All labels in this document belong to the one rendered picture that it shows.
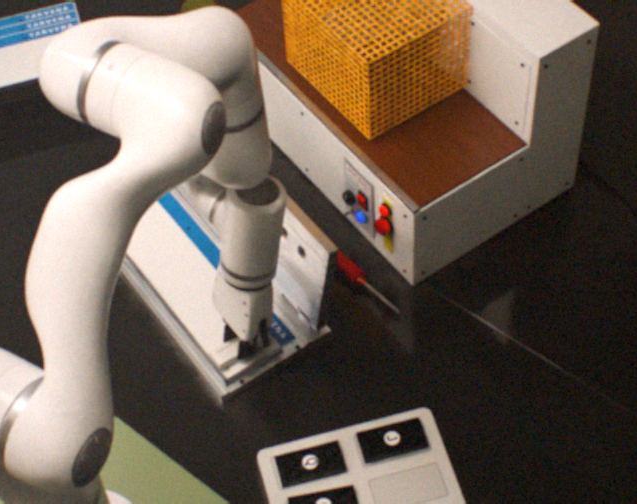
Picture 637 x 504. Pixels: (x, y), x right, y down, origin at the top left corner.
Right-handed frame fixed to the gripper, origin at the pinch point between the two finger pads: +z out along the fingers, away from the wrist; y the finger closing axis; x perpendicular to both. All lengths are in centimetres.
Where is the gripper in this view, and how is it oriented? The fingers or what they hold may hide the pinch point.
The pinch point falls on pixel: (239, 339)
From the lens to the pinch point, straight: 201.5
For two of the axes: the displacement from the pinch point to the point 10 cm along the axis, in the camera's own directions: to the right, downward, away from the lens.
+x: 8.1, -3.5, 4.8
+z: -1.2, 7.0, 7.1
